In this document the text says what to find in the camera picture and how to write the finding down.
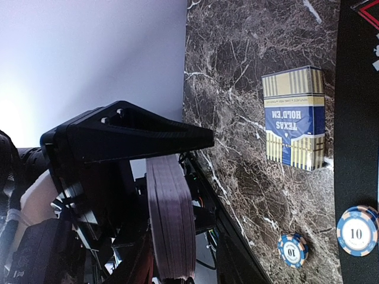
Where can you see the blue chip mat edge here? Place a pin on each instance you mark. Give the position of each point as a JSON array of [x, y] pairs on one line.
[[357, 230]]

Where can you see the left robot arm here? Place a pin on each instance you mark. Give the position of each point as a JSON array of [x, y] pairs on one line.
[[39, 243]]

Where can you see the blue white chip stack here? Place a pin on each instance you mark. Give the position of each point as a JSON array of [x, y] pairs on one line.
[[293, 249]]

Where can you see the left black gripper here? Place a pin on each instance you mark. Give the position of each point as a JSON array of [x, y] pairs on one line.
[[88, 161]]

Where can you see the gold card box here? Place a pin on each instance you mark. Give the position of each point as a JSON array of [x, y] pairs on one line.
[[294, 105]]

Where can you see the red-backed card deck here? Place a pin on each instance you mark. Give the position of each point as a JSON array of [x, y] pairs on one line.
[[171, 218]]

